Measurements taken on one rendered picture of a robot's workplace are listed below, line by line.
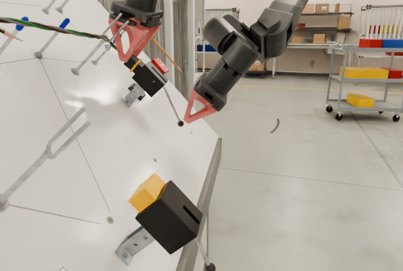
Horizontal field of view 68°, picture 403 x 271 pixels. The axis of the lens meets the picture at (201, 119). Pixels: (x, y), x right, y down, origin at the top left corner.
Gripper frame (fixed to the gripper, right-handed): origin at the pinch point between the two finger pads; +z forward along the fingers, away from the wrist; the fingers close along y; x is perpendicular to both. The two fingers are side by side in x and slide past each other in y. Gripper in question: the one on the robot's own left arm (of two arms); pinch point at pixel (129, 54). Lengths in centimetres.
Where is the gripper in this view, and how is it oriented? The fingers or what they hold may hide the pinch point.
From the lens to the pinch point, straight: 61.7
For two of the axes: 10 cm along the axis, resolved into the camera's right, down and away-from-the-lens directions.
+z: -3.0, 8.5, 4.3
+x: 9.4, 3.5, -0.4
